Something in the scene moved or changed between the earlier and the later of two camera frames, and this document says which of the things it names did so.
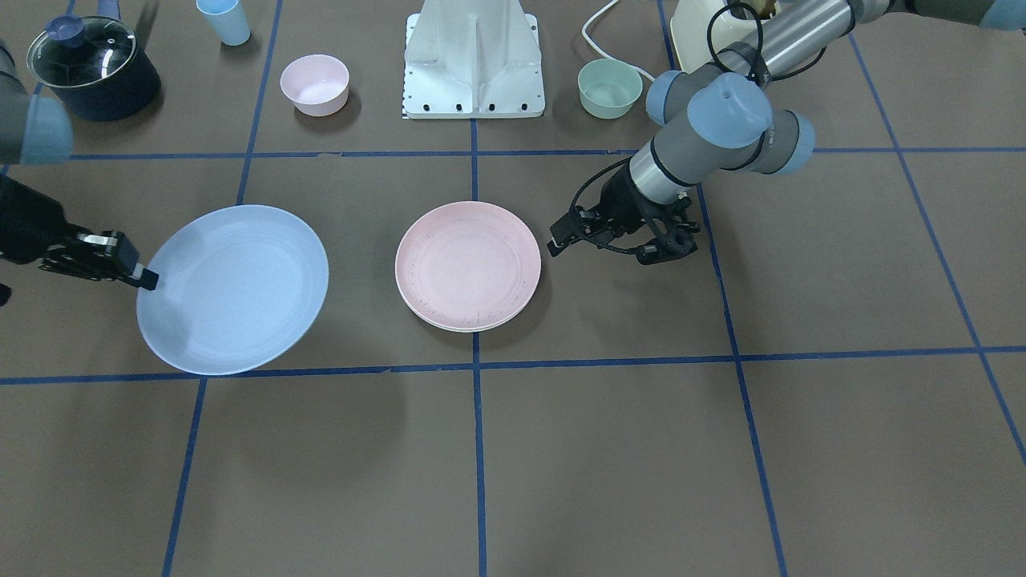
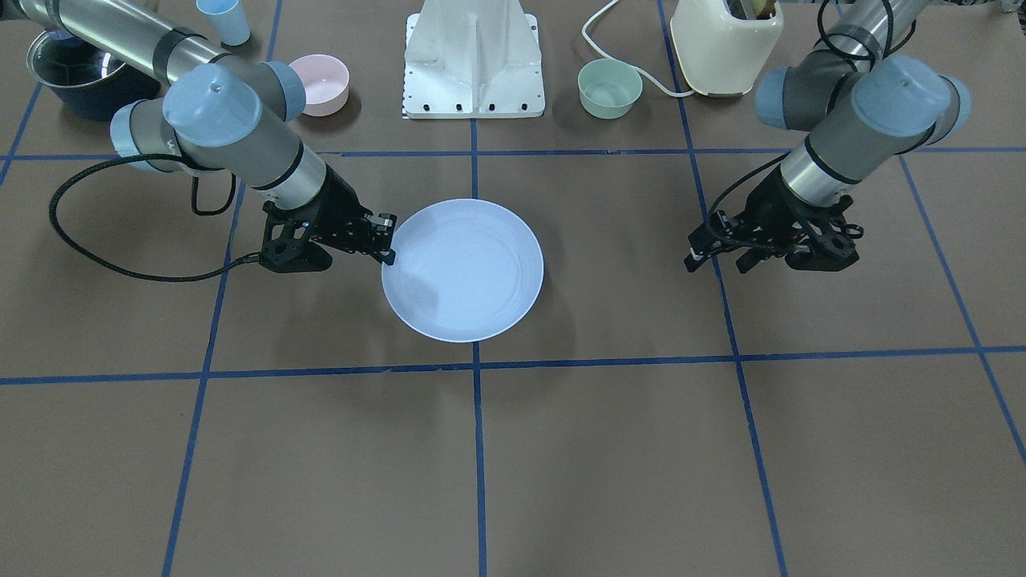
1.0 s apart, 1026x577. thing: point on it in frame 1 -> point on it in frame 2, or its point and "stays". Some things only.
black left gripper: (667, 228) -> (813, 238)
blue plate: (240, 288) -> (465, 271)
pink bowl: (317, 84) stays
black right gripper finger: (128, 268) -> (382, 236)
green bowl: (607, 88) stays
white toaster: (702, 28) stays
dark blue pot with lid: (95, 66) stays
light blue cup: (228, 19) stays
